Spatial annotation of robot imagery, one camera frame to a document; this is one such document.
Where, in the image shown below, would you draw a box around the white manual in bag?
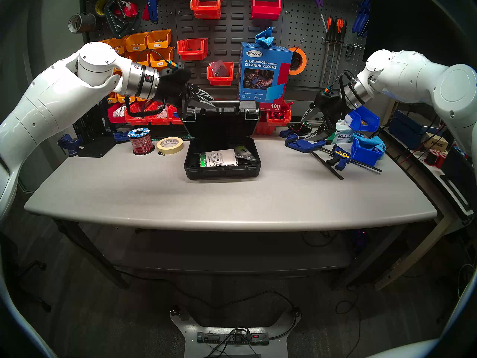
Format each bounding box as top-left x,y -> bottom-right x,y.
205,148 -> 239,167

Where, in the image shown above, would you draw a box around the blue cleaning cloths box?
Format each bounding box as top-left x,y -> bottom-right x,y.
238,42 -> 294,112

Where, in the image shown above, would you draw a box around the dark louvered wall panel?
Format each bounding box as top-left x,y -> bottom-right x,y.
173,0 -> 285,100

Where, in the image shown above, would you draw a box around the small cardboard box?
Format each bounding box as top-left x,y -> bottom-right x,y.
425,135 -> 449,153

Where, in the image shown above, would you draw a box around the green white Kimtech wipes box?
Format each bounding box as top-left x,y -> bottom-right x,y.
333,117 -> 354,144

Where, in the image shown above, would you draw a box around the dark round-hole pegboard panel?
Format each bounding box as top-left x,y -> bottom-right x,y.
281,0 -> 374,100
79,0 -> 177,93

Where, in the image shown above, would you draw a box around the dark table leg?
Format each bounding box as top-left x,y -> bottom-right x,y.
52,219 -> 130,290
335,227 -> 407,287

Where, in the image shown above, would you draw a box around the orange-red wall bin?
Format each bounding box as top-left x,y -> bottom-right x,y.
190,0 -> 222,20

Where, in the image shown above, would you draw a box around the large blue bar clamp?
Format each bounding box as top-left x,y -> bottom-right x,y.
285,137 -> 344,180

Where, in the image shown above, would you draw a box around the red bench bin white bag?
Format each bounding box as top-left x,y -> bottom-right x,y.
107,103 -> 128,123

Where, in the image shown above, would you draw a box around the purple handled scissors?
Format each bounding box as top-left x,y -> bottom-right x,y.
307,0 -> 328,33

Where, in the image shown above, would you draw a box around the orange tape roll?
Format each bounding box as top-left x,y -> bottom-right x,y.
288,47 -> 308,76

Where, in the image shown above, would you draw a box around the black plastic tool box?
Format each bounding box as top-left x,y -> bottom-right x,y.
181,100 -> 262,181

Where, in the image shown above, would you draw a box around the red stacked bin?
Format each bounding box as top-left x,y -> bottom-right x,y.
255,120 -> 278,136

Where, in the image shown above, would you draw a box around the black metal stand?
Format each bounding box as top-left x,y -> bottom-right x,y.
73,100 -> 117,158

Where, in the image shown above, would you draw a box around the black C-clamp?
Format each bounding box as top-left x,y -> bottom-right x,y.
104,0 -> 142,40

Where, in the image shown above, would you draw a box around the blue bench vise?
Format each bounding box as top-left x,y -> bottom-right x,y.
57,134 -> 83,156

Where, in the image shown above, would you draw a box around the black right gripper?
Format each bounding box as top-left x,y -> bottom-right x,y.
299,92 -> 353,141

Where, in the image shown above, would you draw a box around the blue cloth in box opening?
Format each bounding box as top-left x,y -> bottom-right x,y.
255,26 -> 275,47

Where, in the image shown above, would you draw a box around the blue microfiber cloth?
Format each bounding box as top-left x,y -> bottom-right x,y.
352,133 -> 387,153

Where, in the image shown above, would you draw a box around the black power strip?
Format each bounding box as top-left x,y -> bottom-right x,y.
196,331 -> 269,346

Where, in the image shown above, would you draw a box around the red wall bin with bag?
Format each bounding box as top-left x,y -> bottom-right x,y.
207,62 -> 234,86

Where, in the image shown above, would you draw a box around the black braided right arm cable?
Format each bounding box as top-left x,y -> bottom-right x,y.
337,70 -> 358,108

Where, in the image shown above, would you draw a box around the blue red utility cutter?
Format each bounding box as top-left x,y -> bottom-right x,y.
143,0 -> 164,25

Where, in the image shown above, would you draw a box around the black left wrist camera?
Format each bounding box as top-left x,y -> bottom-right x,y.
160,61 -> 192,82

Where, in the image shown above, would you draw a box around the red wire spool blue label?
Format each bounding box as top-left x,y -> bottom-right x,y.
127,127 -> 155,156

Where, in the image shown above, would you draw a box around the circuit board with red wires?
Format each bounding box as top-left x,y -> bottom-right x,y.
289,121 -> 313,136

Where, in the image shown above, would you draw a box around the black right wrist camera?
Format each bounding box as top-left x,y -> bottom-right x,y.
317,87 -> 341,104

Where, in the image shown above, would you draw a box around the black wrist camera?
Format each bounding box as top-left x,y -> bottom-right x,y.
317,87 -> 341,104
160,61 -> 192,82

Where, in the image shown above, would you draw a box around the blue spring clamp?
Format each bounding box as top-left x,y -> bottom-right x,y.
351,0 -> 372,38

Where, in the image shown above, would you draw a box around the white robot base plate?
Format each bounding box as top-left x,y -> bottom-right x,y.
170,307 -> 301,358

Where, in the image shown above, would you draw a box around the dark blue crate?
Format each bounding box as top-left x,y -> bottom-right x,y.
389,110 -> 423,149

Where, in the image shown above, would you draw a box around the small blue plastic bin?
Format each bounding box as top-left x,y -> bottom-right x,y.
350,135 -> 386,167

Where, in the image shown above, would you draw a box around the black monitor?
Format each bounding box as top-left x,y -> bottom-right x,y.
363,0 -> 477,100

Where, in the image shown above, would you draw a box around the orange black screwdriver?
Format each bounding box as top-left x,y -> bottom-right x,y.
320,16 -> 334,87
334,19 -> 348,76
328,19 -> 342,87

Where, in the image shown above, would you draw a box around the red white tape roll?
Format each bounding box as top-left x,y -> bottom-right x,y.
114,1 -> 139,18

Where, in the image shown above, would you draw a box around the beige masking tape roll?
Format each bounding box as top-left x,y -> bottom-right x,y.
156,137 -> 184,155

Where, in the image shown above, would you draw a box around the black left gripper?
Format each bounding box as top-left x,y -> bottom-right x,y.
158,77 -> 216,120

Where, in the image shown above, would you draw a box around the black flat panel device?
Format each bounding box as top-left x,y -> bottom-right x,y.
440,147 -> 477,216

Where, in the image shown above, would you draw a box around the grey duct tape roll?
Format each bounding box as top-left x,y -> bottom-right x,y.
68,13 -> 97,34

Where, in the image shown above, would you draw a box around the large blue plastic bin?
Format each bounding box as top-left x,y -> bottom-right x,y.
342,103 -> 380,132

